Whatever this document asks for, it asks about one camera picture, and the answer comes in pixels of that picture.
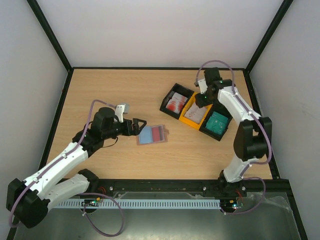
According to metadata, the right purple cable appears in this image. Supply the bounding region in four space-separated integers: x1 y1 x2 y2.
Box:
194 59 273 216

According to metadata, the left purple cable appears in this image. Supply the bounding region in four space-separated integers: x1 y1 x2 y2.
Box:
8 99 125 236

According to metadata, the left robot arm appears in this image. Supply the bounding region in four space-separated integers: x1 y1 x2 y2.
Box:
6 105 147 228

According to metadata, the black frame rail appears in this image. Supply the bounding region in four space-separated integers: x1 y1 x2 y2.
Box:
89 179 293 198

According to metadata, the red white credit card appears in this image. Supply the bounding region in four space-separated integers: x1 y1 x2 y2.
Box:
151 125 165 143

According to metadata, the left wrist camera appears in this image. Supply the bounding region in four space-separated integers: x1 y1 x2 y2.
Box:
115 103 130 123

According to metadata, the light blue cable duct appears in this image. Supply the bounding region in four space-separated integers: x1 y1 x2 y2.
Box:
55 198 221 210

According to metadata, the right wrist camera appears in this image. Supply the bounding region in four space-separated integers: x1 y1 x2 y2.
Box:
194 78 208 95

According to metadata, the purple cable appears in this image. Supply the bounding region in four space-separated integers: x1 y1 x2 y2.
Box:
8 99 125 236
194 59 273 216

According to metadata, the brown leather card holder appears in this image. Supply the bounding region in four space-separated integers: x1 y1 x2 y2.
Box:
136 124 169 146

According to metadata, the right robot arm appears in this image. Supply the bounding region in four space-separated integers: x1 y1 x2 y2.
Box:
194 67 273 196

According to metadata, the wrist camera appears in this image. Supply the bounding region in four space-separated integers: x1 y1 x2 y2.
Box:
194 78 208 95
115 103 130 123

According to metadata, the red white card stack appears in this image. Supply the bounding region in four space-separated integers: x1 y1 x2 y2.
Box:
165 92 188 114

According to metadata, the teal card stack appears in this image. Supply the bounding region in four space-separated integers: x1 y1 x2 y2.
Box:
205 111 228 136

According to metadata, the black bin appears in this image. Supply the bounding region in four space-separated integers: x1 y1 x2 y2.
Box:
199 103 233 141
159 83 195 120

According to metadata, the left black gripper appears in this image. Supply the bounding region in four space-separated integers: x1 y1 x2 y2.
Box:
103 118 147 141

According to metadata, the white patterned card stack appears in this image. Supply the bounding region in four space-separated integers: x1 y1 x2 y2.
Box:
184 102 207 124

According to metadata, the yellow bin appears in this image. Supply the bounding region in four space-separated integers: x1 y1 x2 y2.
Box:
178 92 213 130

